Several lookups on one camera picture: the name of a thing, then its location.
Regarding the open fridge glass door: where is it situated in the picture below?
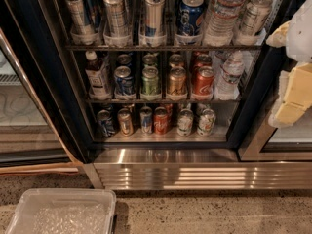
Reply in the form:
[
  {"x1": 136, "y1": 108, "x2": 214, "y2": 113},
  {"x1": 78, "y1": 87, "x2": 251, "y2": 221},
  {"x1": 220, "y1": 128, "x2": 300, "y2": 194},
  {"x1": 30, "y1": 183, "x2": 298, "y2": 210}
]
[{"x1": 0, "y1": 29, "x2": 82, "y2": 175}]

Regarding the white green can bottom shelf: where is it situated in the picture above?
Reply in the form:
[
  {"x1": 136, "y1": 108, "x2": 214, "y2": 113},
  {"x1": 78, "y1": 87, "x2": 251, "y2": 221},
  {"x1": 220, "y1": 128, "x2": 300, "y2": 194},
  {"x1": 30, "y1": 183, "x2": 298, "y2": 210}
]
[{"x1": 177, "y1": 109, "x2": 194, "y2": 136}]

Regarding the blue silver can bottom shelf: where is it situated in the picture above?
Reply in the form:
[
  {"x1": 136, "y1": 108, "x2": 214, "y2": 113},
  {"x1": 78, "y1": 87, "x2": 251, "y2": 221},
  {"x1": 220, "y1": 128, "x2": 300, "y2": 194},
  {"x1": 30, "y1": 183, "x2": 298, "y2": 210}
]
[{"x1": 140, "y1": 106, "x2": 153, "y2": 135}]

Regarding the red can middle shelf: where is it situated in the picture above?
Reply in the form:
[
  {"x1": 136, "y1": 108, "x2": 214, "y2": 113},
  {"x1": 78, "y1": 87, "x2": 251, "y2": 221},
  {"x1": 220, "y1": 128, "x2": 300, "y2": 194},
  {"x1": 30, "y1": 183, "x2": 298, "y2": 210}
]
[{"x1": 193, "y1": 66, "x2": 215, "y2": 96}]

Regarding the tall silver can far left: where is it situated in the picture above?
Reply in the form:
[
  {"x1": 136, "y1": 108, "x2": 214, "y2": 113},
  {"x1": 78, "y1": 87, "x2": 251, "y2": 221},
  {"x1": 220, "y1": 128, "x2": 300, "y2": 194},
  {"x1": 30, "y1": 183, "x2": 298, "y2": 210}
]
[{"x1": 65, "y1": 0, "x2": 95, "y2": 36}]

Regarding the silver can top right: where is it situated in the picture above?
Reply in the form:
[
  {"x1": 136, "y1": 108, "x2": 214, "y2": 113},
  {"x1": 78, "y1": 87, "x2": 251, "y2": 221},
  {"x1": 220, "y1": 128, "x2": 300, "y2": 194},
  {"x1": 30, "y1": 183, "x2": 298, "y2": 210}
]
[{"x1": 239, "y1": 0, "x2": 273, "y2": 36}]

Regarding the white can bottom right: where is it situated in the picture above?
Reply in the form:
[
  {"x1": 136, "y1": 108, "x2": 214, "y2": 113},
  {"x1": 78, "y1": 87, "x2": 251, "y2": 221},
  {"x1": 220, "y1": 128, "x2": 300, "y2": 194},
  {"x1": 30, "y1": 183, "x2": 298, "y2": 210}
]
[{"x1": 197, "y1": 109, "x2": 216, "y2": 137}]

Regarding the gold can bottom shelf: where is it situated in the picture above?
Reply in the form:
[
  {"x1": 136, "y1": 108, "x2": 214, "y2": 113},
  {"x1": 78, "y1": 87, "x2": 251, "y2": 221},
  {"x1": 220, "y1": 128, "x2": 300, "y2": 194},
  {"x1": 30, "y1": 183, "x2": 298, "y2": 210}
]
[{"x1": 117, "y1": 108, "x2": 134, "y2": 136}]

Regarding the clear plastic bin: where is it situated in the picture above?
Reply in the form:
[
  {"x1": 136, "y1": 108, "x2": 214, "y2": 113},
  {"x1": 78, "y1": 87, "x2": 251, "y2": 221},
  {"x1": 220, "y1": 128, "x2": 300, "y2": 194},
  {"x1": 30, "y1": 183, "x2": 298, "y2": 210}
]
[{"x1": 5, "y1": 188, "x2": 116, "y2": 234}]

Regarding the dark bottle with white cap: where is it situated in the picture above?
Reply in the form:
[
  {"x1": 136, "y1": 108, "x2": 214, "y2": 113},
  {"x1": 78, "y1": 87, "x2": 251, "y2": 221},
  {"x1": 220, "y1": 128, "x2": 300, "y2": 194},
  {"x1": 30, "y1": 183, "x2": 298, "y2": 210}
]
[{"x1": 85, "y1": 51, "x2": 111, "y2": 99}]

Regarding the small clear water bottle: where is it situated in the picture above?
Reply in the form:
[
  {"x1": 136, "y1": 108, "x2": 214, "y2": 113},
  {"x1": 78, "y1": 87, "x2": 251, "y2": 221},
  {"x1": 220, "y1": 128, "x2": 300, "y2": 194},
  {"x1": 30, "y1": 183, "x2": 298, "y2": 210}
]
[{"x1": 214, "y1": 51, "x2": 245, "y2": 100}]

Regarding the gold can middle shelf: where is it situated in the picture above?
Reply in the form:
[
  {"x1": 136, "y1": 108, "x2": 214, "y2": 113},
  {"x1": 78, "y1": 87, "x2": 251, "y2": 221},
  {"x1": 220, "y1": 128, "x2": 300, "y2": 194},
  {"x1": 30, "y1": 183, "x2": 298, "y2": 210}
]
[{"x1": 167, "y1": 67, "x2": 186, "y2": 96}]

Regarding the blue Pepsi can top shelf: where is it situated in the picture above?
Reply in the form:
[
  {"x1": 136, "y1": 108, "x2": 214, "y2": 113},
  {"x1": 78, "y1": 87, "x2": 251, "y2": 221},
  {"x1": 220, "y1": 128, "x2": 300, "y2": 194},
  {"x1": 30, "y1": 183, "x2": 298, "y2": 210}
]
[{"x1": 176, "y1": 0, "x2": 204, "y2": 36}]

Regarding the red can shelf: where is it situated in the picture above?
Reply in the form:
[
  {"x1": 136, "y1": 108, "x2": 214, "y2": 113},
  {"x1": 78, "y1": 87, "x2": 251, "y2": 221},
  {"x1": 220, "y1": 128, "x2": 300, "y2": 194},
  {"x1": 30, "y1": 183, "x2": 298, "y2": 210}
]
[
  {"x1": 193, "y1": 66, "x2": 215, "y2": 96},
  {"x1": 154, "y1": 107, "x2": 169, "y2": 135}
]

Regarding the large clear water bottle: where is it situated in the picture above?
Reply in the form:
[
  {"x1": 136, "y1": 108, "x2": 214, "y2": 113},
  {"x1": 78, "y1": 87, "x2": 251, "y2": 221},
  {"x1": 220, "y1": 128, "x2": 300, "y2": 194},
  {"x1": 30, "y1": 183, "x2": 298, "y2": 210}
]
[{"x1": 203, "y1": 0, "x2": 246, "y2": 47}]

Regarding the blue can middle shelf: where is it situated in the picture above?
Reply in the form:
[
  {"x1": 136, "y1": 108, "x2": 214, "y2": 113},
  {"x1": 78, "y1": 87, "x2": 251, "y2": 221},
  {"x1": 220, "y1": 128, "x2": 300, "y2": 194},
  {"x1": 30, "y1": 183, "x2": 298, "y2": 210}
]
[{"x1": 114, "y1": 66, "x2": 135, "y2": 96}]

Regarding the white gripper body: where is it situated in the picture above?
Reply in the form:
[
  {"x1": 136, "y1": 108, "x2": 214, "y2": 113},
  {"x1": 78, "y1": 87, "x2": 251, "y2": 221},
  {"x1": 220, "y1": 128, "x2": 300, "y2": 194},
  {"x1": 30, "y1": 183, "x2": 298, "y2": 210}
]
[{"x1": 286, "y1": 0, "x2": 312, "y2": 62}]

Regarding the green can middle shelf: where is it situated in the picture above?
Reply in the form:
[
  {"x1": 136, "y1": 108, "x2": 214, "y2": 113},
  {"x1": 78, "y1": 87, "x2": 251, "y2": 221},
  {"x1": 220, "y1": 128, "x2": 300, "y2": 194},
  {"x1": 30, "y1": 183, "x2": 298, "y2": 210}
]
[{"x1": 142, "y1": 66, "x2": 160, "y2": 96}]

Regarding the gold can shelf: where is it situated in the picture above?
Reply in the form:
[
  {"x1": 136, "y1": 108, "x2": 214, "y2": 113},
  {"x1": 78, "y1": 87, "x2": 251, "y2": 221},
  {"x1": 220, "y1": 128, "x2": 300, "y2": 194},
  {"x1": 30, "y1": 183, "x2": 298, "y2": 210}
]
[
  {"x1": 117, "y1": 108, "x2": 134, "y2": 136},
  {"x1": 167, "y1": 67, "x2": 186, "y2": 96}
]

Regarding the tall silver blue can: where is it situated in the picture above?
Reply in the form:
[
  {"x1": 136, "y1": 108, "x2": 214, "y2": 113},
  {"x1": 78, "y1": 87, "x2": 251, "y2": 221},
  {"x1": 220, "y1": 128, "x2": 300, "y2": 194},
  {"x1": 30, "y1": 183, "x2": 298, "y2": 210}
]
[{"x1": 144, "y1": 0, "x2": 166, "y2": 37}]

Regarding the red can bottom shelf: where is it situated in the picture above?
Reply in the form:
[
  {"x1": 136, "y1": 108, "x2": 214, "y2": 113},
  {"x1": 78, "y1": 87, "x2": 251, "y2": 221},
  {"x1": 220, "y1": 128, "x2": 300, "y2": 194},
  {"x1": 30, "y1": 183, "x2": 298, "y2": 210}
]
[{"x1": 154, "y1": 107, "x2": 169, "y2": 135}]

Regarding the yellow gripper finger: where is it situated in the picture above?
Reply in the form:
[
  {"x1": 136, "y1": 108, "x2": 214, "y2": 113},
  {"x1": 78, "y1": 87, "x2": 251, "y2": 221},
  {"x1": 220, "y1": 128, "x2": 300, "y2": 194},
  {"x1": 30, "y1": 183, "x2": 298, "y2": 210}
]
[
  {"x1": 266, "y1": 21, "x2": 290, "y2": 48},
  {"x1": 268, "y1": 62, "x2": 312, "y2": 128}
]

